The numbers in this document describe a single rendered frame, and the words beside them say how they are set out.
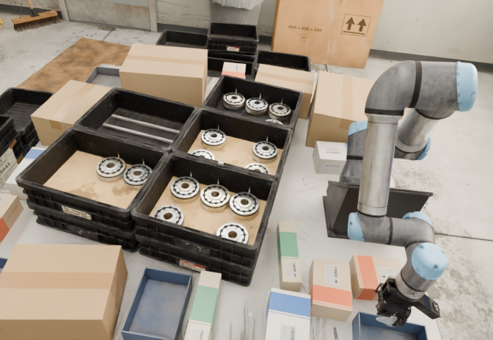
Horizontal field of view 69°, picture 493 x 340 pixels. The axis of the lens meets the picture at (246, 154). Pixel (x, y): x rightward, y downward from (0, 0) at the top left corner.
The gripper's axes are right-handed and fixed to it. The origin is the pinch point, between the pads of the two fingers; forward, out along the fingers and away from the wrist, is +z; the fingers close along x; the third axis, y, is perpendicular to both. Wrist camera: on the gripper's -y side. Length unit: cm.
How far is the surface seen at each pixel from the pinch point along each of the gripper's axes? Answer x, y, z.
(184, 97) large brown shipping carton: -93, 93, -3
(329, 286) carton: -6.0, 18.8, -2.2
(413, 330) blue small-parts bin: 0.2, -7.9, 2.4
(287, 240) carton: -20.8, 33.5, -0.7
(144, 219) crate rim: -6, 78, -17
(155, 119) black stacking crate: -65, 97, -8
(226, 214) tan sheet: -21, 56, -8
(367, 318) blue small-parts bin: 0.2, 6.6, 0.9
